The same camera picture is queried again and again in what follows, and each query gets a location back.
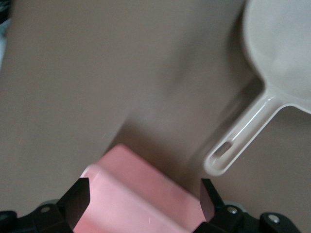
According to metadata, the brown table cloth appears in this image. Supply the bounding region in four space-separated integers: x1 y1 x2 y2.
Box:
0 0 311 233

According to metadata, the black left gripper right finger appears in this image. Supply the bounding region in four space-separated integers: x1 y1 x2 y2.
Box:
200 178 225 223

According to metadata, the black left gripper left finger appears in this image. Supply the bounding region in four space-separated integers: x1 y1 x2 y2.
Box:
56 177 91 230

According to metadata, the beige plastic dustpan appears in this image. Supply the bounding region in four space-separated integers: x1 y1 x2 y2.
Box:
204 0 311 177

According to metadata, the pink plastic bin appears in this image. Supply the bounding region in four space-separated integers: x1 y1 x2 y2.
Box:
72 143 207 233

